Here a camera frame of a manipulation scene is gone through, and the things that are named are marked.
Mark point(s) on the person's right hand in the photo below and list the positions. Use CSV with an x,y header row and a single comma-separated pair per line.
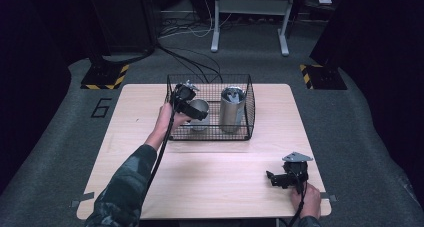
x,y
310,203

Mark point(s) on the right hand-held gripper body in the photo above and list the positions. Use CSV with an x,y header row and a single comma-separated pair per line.
x,y
296,171

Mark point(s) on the white metal desk frame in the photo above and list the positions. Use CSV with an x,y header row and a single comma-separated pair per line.
x,y
253,6

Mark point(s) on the person's left hand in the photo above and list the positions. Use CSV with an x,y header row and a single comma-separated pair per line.
x,y
166,122

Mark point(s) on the small white box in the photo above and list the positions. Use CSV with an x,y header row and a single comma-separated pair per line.
x,y
325,1

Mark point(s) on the grey tape strip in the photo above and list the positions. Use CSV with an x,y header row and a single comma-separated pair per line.
x,y
83,198
330,197

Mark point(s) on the stainless steel mug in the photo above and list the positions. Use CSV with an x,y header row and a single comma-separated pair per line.
x,y
200,124

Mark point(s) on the tall stainless steel tumbler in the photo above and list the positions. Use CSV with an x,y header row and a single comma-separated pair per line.
x,y
231,113

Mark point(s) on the black yellow striped stand base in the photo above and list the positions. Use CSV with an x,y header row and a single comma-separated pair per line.
x,y
325,77
103,77

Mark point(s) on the black cabinet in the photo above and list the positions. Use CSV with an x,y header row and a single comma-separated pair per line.
x,y
126,17

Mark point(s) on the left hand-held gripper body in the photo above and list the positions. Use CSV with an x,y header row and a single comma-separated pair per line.
x,y
184,95

